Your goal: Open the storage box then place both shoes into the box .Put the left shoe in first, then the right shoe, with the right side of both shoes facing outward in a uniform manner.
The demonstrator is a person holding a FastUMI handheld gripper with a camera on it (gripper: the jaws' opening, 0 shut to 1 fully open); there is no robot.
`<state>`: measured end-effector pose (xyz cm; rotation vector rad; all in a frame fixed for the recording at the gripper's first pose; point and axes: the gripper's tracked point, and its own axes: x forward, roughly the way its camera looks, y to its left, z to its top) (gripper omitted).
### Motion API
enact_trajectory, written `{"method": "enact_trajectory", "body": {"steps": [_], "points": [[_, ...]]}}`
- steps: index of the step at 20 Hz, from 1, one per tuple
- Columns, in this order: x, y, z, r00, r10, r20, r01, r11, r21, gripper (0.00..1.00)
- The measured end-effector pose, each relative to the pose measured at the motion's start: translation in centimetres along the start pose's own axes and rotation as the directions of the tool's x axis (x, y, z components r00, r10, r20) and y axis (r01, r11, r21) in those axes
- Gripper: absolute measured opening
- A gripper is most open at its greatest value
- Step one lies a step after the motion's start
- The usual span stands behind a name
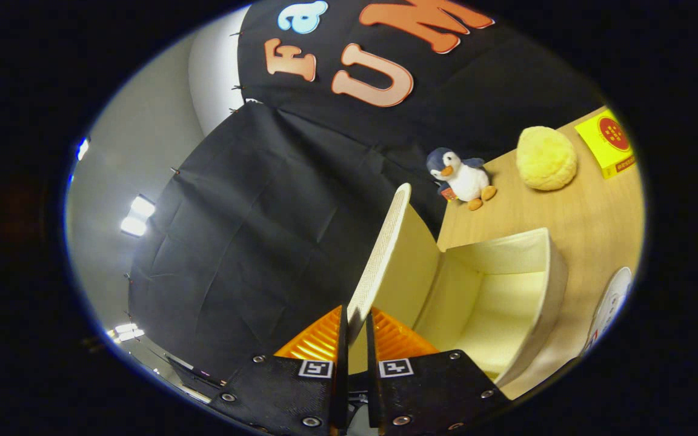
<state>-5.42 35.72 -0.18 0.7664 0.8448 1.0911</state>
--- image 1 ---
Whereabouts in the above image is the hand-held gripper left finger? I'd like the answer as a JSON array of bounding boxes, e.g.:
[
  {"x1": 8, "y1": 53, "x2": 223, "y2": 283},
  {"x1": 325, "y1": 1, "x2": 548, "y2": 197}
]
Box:
[{"x1": 210, "y1": 305, "x2": 350, "y2": 436}]

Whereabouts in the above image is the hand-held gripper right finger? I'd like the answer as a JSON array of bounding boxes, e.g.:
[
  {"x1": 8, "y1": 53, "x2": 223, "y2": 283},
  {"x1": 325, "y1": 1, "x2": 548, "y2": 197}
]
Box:
[{"x1": 366, "y1": 307, "x2": 512, "y2": 436}]

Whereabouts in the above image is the beige fabric storage box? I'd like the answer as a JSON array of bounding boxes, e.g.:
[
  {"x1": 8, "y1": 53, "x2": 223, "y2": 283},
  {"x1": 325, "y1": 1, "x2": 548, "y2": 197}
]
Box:
[{"x1": 347, "y1": 183, "x2": 569, "y2": 400}]

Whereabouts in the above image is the white canvas shoe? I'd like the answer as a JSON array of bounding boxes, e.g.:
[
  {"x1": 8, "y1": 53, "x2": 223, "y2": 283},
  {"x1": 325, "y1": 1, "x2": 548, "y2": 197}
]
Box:
[{"x1": 580, "y1": 266, "x2": 634, "y2": 359}]

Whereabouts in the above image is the penguin plush toy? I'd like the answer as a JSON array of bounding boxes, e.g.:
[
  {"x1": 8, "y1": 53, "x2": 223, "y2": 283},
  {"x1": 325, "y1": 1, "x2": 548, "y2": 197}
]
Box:
[{"x1": 426, "y1": 147, "x2": 498, "y2": 211}]

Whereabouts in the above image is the round yellow plush cushion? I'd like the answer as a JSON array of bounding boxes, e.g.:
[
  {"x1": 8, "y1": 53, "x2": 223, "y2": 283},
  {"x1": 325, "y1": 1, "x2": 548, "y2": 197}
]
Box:
[{"x1": 516, "y1": 125, "x2": 578, "y2": 192}]

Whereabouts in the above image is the yellow book with red circle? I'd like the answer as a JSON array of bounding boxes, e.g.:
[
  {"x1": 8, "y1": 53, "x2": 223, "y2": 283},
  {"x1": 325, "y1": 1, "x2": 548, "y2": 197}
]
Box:
[{"x1": 574, "y1": 108, "x2": 637, "y2": 180}]

